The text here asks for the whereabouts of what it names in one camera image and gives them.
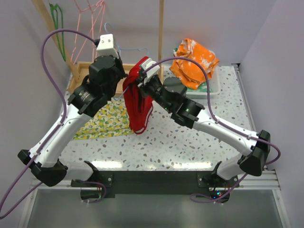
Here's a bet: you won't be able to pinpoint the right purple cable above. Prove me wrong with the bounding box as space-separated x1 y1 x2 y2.
142 57 282 204

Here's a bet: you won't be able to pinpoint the wooden clothes rack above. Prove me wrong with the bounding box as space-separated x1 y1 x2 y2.
40 0 164 100

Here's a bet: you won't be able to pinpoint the blue wire hanger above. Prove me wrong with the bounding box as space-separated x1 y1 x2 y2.
104 22 149 100

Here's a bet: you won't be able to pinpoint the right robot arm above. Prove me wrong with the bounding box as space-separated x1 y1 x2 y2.
138 75 270 187

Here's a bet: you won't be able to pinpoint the red trousers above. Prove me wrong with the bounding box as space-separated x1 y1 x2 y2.
123 56 153 134

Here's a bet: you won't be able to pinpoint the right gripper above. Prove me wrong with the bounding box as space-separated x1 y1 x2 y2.
133 74 173 112

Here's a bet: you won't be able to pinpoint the orange tie-dye trousers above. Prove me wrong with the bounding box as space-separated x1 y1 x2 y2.
170 38 219 91

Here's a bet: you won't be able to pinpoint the green plastic hanger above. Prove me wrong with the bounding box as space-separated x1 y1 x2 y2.
48 3 67 62

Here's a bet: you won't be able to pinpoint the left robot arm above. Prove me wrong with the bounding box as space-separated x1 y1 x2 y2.
18 56 126 187

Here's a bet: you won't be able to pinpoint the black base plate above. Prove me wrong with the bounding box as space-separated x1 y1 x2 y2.
71 171 239 200

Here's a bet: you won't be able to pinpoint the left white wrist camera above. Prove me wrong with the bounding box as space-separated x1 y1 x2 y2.
96 34 119 58

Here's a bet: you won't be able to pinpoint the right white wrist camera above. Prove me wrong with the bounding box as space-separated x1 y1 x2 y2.
139 58 160 84

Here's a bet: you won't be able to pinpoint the pink wire hanger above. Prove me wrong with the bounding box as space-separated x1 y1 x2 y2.
87 0 106 64
71 0 95 64

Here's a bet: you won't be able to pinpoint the lemon print cloth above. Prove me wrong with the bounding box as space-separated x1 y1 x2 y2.
72 100 133 140

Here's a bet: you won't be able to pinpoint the green tie-dye trousers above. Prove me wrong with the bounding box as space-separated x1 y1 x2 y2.
187 82 207 93

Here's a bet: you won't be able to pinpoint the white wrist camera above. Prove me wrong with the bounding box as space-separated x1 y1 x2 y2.
139 58 160 84
96 34 119 58

